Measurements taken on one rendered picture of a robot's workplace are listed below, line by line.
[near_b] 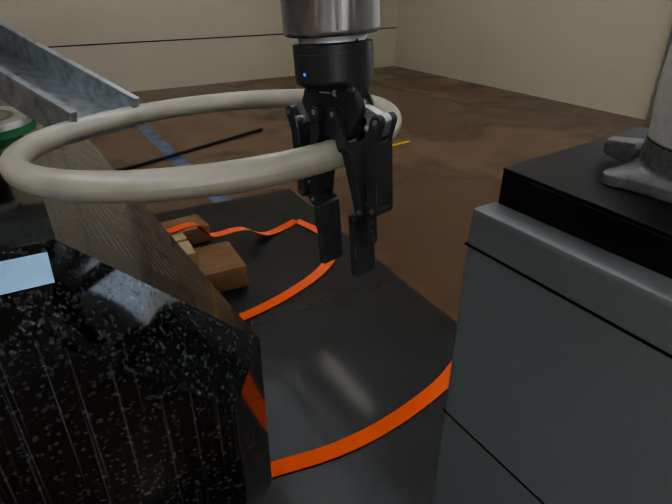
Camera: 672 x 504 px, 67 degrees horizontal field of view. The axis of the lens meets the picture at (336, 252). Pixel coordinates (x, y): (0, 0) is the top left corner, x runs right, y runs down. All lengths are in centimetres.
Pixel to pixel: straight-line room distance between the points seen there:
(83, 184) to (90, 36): 561
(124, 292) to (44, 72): 50
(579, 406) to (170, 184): 57
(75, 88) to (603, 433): 95
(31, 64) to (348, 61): 73
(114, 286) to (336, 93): 37
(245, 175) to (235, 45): 604
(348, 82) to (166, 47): 580
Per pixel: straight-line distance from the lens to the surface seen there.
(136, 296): 71
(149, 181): 48
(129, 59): 618
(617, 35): 545
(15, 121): 118
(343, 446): 142
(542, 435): 83
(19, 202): 82
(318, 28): 47
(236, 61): 651
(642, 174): 75
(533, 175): 75
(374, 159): 48
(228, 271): 200
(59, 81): 104
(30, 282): 67
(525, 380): 80
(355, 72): 48
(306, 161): 49
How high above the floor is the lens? 109
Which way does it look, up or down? 28 degrees down
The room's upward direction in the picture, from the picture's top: straight up
